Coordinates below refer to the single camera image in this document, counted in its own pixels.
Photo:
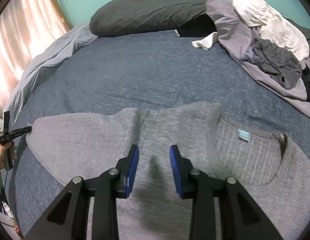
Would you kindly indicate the small white cloth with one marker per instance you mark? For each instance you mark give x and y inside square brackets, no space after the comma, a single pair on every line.
[205,42]

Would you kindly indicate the black garment with white tag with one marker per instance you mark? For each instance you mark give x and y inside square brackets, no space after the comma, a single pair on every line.
[195,26]

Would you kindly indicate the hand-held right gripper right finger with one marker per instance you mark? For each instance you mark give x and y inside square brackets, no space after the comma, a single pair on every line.
[176,172]

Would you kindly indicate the person's left hand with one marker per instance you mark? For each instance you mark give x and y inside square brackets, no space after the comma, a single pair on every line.
[0,157]

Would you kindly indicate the white shirt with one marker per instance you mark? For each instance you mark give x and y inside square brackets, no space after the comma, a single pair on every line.
[277,27]

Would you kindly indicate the dark grey crumpled garment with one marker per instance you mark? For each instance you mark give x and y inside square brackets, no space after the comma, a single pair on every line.
[277,62]

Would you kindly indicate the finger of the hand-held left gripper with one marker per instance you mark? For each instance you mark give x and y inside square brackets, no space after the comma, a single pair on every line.
[21,132]

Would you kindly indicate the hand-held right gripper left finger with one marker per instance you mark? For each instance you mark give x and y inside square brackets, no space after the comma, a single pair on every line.
[132,170]

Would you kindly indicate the pink curtain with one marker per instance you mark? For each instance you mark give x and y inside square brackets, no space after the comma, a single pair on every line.
[20,42]

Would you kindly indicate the pile of mixed clothes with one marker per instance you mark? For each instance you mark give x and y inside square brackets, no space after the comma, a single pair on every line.
[230,32]

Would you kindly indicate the colourful floor clutter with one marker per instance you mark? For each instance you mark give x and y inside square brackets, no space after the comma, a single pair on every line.
[7,210]

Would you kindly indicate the grey knit sweater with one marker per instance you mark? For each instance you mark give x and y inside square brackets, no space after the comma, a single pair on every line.
[95,140]

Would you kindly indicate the light grey blanket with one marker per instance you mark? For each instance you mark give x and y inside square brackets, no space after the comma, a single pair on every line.
[50,55]

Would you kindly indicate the long dark grey pillow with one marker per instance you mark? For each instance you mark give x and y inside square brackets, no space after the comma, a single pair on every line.
[145,15]

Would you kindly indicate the small blue-grey cloth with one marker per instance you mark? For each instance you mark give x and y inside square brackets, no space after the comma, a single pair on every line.
[247,55]

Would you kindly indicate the wooden window frame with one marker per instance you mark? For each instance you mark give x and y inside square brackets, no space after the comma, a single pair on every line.
[60,7]

